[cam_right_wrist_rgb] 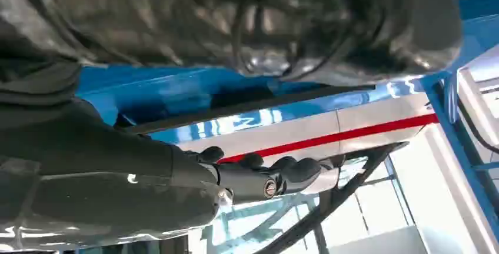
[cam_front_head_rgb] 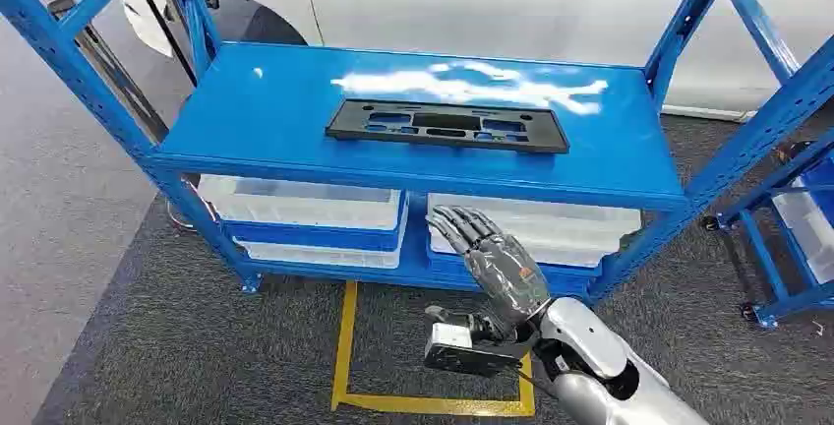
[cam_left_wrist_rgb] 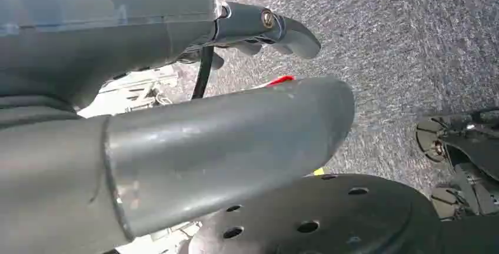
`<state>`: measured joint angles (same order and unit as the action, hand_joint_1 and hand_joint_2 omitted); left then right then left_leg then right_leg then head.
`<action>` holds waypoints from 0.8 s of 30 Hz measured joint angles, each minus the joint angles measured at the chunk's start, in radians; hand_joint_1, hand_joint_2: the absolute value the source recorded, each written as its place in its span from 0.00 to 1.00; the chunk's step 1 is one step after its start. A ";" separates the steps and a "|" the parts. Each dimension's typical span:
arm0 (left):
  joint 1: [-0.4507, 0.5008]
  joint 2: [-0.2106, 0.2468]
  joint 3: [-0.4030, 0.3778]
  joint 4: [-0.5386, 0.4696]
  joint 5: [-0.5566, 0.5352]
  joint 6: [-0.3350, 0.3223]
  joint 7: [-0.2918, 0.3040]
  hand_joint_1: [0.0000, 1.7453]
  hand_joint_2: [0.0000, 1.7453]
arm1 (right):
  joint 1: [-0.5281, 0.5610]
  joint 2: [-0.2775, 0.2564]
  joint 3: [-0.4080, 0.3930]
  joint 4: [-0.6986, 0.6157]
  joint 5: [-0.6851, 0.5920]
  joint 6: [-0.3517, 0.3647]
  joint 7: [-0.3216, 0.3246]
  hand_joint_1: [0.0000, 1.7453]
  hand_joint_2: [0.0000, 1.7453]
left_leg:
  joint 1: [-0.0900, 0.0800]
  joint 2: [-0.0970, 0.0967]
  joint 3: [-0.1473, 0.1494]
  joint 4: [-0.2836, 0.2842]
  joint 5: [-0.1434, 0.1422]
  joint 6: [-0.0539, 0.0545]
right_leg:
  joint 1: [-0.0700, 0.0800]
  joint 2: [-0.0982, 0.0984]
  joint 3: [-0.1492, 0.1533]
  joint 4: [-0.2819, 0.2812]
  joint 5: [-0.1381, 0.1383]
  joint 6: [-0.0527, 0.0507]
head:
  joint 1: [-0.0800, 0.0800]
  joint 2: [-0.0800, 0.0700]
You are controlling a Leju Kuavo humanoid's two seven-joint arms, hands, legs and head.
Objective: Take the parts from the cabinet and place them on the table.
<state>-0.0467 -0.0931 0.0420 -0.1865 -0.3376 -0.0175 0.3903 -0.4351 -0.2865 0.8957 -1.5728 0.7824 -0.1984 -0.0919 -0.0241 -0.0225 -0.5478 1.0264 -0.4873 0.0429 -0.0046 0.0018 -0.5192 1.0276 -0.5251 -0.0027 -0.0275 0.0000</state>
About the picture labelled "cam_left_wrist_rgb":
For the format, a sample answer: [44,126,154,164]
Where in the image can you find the white robot body part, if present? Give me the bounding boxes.
[77,64,181,119]

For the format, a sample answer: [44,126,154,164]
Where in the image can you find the black perforated robot foot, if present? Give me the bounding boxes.
[187,173,499,254]

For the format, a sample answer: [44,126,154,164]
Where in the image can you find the white plastic part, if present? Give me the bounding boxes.
[116,220,204,254]

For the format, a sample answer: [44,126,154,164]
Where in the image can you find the small red tag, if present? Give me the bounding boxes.
[267,75,296,88]

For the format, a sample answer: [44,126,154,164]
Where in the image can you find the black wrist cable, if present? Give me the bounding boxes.
[191,45,215,101]

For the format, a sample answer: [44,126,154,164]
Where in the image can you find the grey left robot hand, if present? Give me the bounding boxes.
[0,0,355,254]

